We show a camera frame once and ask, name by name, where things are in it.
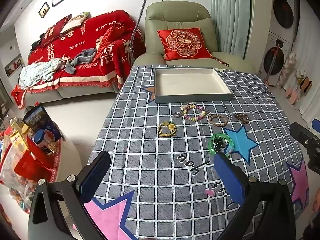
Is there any gooseneck phone holder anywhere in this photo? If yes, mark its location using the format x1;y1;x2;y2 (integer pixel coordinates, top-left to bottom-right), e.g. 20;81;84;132
129;0;160;63

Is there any grey-green armchair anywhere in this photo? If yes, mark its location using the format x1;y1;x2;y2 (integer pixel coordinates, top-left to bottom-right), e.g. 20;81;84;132
134;1;258;74

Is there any green translucent bangle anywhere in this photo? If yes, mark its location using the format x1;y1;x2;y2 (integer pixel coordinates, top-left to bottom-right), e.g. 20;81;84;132
208;133;237;157

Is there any yellow sunflower bracelet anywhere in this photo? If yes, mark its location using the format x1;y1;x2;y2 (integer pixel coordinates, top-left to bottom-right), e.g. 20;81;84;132
158;121;177;138

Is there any dark blue box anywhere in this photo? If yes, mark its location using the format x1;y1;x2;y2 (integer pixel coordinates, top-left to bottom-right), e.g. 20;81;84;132
22;104;63;145

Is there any white sheer curtain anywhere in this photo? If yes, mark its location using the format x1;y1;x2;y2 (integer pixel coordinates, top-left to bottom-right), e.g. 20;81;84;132
291;0;320;123

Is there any grey garment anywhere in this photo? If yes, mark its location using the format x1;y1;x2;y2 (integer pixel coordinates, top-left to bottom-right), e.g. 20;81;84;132
65;48;97;74

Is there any red lettered pillow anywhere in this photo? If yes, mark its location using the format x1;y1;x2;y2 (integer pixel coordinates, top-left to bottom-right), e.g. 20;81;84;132
96;26;123;55

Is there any pale green curtain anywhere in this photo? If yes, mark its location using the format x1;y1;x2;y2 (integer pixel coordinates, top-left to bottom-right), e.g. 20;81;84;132
210;0;252;58

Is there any red handled mop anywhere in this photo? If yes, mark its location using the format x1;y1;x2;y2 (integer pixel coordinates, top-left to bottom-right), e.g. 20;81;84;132
266;44;281;82

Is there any brown braided bracelet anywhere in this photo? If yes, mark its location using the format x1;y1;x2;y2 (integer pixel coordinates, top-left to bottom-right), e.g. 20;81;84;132
208;114;230;126

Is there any grey checked star tablecloth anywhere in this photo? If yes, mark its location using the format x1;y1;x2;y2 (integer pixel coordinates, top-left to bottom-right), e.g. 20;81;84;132
85;65;310;240

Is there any red patterned strip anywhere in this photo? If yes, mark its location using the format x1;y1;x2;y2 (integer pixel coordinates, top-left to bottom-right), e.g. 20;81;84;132
212;56;230;67

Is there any framed wall picture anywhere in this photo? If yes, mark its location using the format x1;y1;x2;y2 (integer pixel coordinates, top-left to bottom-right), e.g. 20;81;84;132
4;59;23;77

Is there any pink yellow beaded bracelet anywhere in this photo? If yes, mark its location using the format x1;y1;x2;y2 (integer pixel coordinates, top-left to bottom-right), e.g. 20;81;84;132
184;104;206;122

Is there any white dryer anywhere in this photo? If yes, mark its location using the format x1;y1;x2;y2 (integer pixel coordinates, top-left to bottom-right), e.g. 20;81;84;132
269;0;300;44

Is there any red embroidered cushion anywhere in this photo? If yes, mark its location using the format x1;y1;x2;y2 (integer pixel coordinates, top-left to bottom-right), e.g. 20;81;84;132
157;27;213;62

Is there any grey-green sofa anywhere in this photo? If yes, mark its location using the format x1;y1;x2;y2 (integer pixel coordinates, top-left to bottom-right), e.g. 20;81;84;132
11;10;147;108

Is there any white washing machine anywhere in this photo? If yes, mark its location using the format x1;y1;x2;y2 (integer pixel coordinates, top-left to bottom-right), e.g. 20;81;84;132
259;31;293;87

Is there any red gift bag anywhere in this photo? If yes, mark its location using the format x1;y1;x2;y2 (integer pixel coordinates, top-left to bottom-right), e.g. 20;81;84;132
14;137;54;180

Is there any white shallow tray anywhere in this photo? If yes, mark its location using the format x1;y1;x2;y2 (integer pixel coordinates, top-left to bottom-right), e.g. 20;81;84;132
154;67;234;105

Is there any small black picture frame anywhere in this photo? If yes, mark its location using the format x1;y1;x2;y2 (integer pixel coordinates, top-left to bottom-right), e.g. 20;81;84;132
38;2;50;18

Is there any pink wooden decoration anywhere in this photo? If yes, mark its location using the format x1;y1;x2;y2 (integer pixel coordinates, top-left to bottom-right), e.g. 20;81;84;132
282;52;313;110

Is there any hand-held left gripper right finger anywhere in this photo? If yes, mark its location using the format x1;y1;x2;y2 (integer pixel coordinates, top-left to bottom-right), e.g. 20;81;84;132
214;152;297;240

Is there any photo print pillow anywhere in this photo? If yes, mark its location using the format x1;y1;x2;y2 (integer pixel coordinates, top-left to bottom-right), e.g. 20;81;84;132
60;12;90;33

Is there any blue lidded can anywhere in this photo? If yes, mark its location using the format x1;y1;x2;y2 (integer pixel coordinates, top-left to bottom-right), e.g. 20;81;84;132
34;129;54;153

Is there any red square pillow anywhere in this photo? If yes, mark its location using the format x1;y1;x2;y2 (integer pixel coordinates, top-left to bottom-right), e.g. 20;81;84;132
41;14;73;48

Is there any brown spiral hair tie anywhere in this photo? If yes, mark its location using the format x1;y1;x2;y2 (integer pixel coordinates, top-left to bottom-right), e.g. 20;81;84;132
234;113;250;124

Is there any light blue garment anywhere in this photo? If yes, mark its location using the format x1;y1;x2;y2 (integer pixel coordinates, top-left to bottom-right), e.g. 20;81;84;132
19;58;63;89

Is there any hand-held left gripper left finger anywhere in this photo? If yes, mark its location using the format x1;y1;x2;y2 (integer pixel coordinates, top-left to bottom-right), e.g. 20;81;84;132
27;151;112;240

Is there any yellow bottle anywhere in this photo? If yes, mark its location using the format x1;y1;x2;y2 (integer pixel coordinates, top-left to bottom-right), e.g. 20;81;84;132
10;119;28;153

